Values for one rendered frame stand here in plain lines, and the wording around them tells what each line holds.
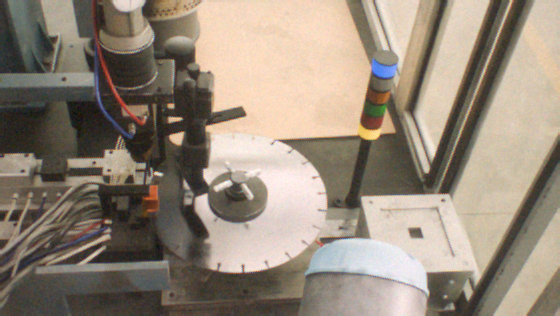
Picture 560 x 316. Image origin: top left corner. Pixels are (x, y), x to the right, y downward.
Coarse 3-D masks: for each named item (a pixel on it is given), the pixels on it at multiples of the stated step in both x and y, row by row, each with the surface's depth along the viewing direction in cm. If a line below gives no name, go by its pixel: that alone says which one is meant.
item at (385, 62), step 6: (378, 54) 117; (384, 54) 117; (390, 54) 117; (378, 60) 116; (384, 60) 116; (390, 60) 116; (396, 60) 116; (372, 66) 118; (378, 66) 116; (384, 66) 115; (390, 66) 115; (396, 66) 117; (372, 72) 118; (378, 72) 117; (384, 72) 116; (390, 72) 117
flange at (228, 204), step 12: (216, 180) 120; (228, 180) 120; (252, 180) 120; (216, 192) 118; (228, 192) 116; (252, 192) 118; (264, 192) 119; (216, 204) 116; (228, 204) 116; (240, 204) 116; (252, 204) 117; (264, 204) 117; (228, 216) 115; (240, 216) 115; (252, 216) 116
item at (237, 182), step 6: (228, 162) 118; (228, 168) 117; (234, 174) 115; (240, 174) 115; (246, 174) 116; (252, 174) 116; (258, 174) 117; (234, 180) 114; (240, 180) 115; (216, 186) 114; (222, 186) 114; (234, 186) 115; (240, 186) 115; (240, 192) 116; (246, 192) 113; (252, 198) 113
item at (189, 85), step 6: (186, 84) 90; (192, 84) 90; (186, 90) 90; (192, 90) 90; (186, 96) 91; (192, 96) 91; (186, 102) 92; (192, 102) 92; (186, 108) 93; (192, 108) 93; (192, 114) 94; (192, 120) 95
